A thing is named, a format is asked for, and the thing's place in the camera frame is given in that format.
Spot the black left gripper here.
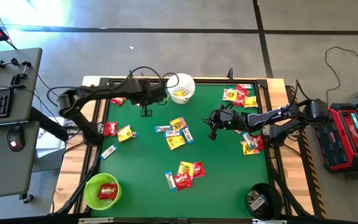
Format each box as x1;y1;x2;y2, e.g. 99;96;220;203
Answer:
131;77;169;118

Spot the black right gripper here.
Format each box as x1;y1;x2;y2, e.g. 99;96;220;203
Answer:
208;104;248;141

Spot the black bucket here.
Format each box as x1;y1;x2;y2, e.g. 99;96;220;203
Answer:
246;182;284;221

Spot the green table mat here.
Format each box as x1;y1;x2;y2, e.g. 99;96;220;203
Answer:
91;81;270;218

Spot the white pumpkin-face bucket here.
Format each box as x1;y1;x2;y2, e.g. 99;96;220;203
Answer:
166;73;196;105

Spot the lime green bucket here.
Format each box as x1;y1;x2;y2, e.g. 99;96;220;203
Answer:
83;172;123;212

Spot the black desk leg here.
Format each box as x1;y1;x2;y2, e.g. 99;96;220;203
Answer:
28;105;71;142

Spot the white cardboard box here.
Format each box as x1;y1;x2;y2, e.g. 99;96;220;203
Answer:
35;126;70;156

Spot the red portable power station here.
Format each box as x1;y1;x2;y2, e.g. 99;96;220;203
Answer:
314;102;358;174

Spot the black computer mouse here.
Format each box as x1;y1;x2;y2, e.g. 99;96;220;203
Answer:
6;126;26;152

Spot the grey desk top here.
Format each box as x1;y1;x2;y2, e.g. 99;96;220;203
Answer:
0;120;40;201
0;47;43;127

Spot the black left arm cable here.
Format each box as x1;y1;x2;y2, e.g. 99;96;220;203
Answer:
113;65;180;94

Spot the silver metal bracket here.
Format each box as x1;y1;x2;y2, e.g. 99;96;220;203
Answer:
78;217;114;224
252;218;288;224

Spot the black floor cable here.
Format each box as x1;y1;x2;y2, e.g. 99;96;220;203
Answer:
324;45;358;103

